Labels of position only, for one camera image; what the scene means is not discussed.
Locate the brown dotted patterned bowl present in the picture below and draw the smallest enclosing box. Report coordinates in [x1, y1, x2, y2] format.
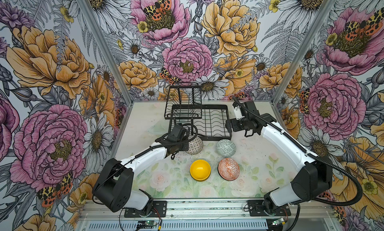
[186, 137, 204, 155]

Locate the green patterned bowl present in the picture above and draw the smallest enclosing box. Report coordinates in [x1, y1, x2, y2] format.
[216, 139, 237, 158]

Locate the yellow bowl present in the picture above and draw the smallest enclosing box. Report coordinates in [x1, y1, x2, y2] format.
[190, 159, 211, 182]

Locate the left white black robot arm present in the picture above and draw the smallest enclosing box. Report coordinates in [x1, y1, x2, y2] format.
[92, 123, 198, 216]

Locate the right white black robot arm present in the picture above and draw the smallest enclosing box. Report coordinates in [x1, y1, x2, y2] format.
[226, 98, 333, 215]

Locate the red orange patterned bowl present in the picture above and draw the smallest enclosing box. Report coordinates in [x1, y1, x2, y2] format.
[218, 158, 240, 181]

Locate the left green circuit board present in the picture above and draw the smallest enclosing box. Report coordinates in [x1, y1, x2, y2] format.
[136, 221, 160, 231]

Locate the green circuit board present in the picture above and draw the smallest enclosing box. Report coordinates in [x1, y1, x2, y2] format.
[271, 218, 286, 226]
[136, 221, 160, 231]

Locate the right green circuit board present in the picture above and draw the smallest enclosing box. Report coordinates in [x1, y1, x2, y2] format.
[271, 218, 286, 226]

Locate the left black corrugated cable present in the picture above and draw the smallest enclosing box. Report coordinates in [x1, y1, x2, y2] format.
[98, 122, 199, 190]

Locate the black corrugated cable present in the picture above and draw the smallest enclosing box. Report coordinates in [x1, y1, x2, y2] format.
[98, 122, 199, 190]
[231, 96, 364, 207]

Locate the black wire dish rack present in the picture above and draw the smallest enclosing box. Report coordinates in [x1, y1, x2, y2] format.
[164, 82, 232, 141]

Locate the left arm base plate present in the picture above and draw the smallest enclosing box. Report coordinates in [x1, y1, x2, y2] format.
[124, 200, 168, 218]

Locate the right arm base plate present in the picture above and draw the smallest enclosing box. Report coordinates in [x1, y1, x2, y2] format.
[245, 200, 292, 217]

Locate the aluminium front rail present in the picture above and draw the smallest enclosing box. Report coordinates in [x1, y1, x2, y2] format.
[79, 198, 334, 222]

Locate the right black corrugated cable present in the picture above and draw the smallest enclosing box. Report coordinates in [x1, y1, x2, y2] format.
[231, 96, 364, 207]

